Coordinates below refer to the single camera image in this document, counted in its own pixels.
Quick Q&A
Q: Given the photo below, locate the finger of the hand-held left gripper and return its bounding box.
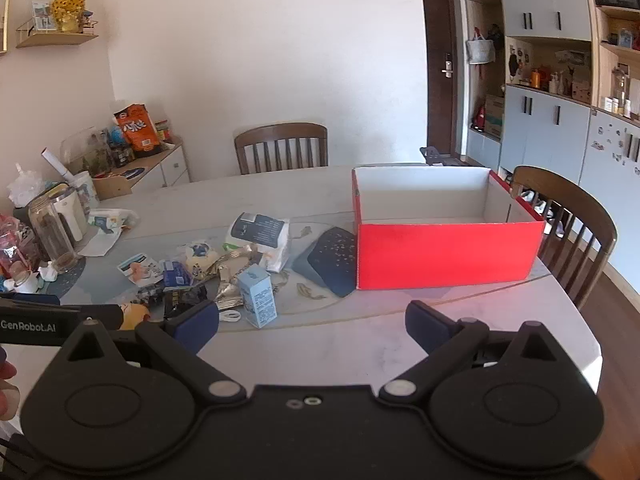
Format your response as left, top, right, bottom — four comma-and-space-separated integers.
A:
77, 303, 124, 332
0, 293, 62, 307

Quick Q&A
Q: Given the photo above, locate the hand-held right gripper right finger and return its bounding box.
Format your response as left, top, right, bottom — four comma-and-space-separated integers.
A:
378, 300, 563, 406

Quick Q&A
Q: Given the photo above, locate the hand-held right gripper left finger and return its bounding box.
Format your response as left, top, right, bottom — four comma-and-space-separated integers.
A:
60, 300, 248, 407

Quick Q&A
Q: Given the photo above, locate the black snack packet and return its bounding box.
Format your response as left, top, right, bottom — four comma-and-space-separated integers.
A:
164, 285, 209, 320

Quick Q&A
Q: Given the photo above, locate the white packet with face picture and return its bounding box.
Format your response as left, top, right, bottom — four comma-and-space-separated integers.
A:
116, 254, 163, 286

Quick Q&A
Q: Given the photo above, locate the blueberry bread packet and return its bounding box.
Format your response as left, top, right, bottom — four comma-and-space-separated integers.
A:
182, 240, 222, 279

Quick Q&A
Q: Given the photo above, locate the red cardboard box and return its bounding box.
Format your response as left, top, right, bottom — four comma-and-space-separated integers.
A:
351, 165, 547, 291

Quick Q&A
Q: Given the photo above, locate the white navy wet wipes pack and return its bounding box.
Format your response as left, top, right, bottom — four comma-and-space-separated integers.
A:
225, 212, 292, 273

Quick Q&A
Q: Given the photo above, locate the person's left hand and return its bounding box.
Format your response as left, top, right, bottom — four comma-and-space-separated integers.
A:
0, 345, 22, 422

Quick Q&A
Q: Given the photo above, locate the small white cup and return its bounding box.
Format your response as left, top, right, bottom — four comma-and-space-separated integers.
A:
14, 270, 42, 294

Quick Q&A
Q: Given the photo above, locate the yellow orange object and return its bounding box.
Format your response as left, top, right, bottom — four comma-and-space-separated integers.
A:
119, 302, 151, 331

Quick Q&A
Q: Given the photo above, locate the dark blue round placemat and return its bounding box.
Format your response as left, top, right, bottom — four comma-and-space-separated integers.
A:
0, 255, 87, 307

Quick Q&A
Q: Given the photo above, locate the gold foil packet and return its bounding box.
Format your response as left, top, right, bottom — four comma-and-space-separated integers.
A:
214, 265, 247, 312
220, 245, 260, 268

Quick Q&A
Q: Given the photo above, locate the blue snack packet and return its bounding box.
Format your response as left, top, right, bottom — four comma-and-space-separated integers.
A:
161, 259, 194, 288

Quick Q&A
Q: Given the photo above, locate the small blue white carton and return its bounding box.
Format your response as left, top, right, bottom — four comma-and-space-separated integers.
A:
236, 264, 280, 329

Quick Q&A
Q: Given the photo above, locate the clear glass jar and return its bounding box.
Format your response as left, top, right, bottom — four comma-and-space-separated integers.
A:
28, 195, 82, 274

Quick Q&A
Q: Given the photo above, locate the white paper napkin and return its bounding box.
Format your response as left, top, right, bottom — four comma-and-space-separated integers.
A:
79, 231, 122, 259

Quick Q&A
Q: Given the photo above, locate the patterned tissue pack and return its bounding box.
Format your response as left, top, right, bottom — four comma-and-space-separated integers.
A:
87, 207, 140, 236

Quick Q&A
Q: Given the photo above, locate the white electric kettle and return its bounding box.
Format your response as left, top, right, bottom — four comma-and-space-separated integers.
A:
50, 187, 89, 244

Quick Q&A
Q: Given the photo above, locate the round glass turntable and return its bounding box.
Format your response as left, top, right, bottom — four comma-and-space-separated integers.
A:
60, 212, 557, 333

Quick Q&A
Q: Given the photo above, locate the yellow-edged black tin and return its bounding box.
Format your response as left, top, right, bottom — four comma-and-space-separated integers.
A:
30, 182, 72, 211

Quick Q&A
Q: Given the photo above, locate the clear plastic bag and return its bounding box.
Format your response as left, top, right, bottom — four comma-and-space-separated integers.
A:
7, 162, 47, 209

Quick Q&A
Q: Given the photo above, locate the dark blue speckled mat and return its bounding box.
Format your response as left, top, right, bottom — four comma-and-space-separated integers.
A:
291, 226, 359, 298

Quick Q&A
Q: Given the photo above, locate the wooden tray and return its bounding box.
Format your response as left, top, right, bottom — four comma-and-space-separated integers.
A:
92, 165, 147, 201

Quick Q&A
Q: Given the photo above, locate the white paper roll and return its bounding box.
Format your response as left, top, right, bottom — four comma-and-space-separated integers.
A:
41, 147, 77, 181

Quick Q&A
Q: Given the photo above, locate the white sideboard cabinet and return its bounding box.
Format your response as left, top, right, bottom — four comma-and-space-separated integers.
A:
95, 142, 191, 197

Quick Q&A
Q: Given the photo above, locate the glass fish tank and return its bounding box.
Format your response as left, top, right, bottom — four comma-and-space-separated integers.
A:
60, 127, 117, 177

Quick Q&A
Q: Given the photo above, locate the wooden chair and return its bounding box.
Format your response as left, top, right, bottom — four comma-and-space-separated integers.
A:
510, 165, 619, 311
234, 122, 329, 176

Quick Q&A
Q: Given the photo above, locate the orange snack bag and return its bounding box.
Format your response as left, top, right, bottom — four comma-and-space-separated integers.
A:
112, 104, 164, 159

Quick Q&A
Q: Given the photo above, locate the brown door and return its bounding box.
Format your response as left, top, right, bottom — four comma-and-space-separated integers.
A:
420, 0, 459, 154

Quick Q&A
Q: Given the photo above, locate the brown cardboard box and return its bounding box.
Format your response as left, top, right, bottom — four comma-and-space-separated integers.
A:
483, 94, 506, 139

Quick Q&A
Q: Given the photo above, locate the grey white storage cabinet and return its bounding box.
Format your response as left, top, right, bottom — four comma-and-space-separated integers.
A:
460, 0, 640, 221

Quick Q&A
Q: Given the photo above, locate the hanging grey tote bag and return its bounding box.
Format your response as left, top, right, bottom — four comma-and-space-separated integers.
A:
466, 29, 496, 65

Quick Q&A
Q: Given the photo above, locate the small photo card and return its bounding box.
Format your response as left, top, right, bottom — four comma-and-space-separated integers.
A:
31, 0, 58, 31

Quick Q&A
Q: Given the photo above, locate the gold ornament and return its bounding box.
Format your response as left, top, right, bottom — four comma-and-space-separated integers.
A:
51, 0, 87, 34

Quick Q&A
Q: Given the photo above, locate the wooden wall shelf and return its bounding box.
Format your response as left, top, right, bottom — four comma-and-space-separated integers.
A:
15, 17, 100, 50

